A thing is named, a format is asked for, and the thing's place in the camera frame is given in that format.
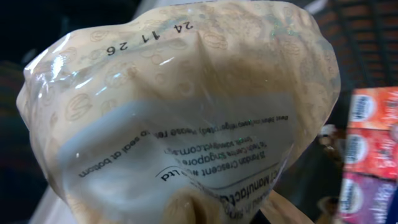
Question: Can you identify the beige pouch white label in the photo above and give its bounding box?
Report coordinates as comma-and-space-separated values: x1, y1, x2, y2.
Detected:
16, 1, 341, 223

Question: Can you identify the kleenex tissue multipack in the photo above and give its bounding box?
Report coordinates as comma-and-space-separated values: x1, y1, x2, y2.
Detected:
338, 86, 397, 224

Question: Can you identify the grey plastic basket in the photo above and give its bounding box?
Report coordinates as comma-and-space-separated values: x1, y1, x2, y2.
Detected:
298, 0, 398, 91

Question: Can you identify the cookie pouch brown white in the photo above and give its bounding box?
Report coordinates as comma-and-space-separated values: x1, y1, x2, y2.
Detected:
318, 124, 346, 166

